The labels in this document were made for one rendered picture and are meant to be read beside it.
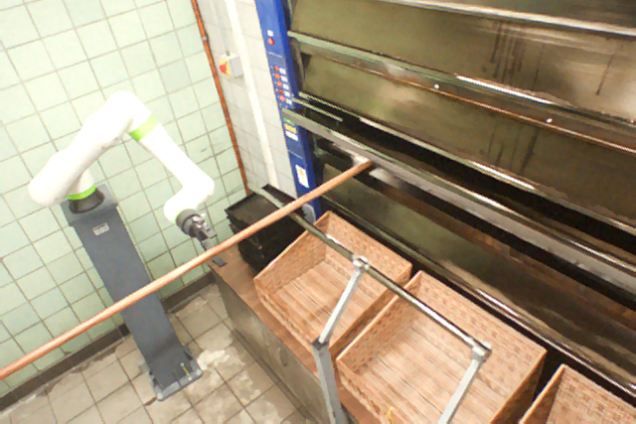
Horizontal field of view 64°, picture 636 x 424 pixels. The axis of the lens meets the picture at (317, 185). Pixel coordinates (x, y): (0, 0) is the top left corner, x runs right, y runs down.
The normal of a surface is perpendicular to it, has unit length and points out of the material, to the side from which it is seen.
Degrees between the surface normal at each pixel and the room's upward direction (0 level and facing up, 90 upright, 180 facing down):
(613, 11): 90
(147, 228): 90
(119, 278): 90
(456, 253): 70
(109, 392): 0
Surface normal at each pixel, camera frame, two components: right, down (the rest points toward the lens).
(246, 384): -0.15, -0.82
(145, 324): 0.55, 0.40
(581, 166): -0.79, 0.14
